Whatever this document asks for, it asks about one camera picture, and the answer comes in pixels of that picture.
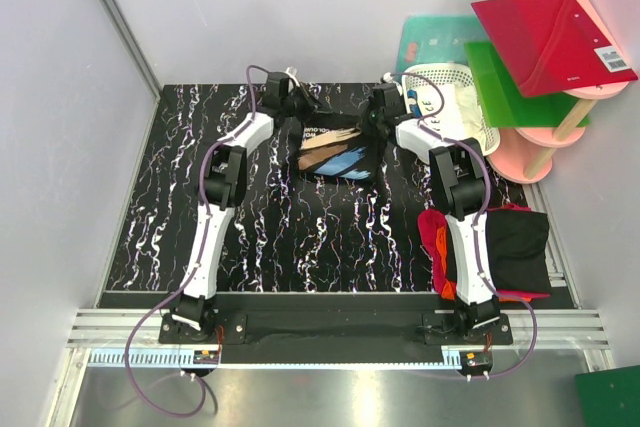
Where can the red plastic sheet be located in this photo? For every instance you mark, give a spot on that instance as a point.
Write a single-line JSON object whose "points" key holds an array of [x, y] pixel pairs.
{"points": [[552, 46]]}

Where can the white plastic laundry basket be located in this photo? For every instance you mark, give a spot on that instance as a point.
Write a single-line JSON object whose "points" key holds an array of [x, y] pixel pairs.
{"points": [[437, 74]]}

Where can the dark green board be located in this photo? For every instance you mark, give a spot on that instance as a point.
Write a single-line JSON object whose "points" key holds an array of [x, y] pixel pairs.
{"points": [[610, 398]]}

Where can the left corner aluminium post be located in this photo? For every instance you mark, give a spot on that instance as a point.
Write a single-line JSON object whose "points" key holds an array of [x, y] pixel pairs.
{"points": [[132, 46]]}

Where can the pink wooden shelf stand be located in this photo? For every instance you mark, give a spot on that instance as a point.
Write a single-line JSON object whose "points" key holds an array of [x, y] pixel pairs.
{"points": [[525, 154]]}

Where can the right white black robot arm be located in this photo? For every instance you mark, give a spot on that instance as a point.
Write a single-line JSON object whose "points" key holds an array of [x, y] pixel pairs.
{"points": [[460, 191]]}

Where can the teal plastic board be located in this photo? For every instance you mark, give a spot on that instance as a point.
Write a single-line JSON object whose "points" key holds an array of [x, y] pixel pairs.
{"points": [[428, 39]]}

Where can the green plastic sheet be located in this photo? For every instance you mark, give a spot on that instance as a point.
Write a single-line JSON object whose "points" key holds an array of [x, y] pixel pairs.
{"points": [[502, 103]]}

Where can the orange t shirt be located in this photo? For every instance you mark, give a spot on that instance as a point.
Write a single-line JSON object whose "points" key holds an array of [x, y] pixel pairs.
{"points": [[445, 268]]}

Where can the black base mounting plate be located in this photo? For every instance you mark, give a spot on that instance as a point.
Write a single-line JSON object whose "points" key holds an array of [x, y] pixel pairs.
{"points": [[330, 329]]}

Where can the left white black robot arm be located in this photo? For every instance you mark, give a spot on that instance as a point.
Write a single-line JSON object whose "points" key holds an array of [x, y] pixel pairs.
{"points": [[221, 188]]}

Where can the aluminium frame rail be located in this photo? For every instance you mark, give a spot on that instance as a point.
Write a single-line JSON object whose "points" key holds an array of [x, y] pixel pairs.
{"points": [[119, 337]]}

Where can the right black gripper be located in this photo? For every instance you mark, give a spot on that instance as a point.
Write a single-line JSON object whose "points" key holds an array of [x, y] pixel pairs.
{"points": [[375, 132]]}

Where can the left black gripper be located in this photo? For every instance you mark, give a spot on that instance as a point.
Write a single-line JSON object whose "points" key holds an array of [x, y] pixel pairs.
{"points": [[310, 105]]}

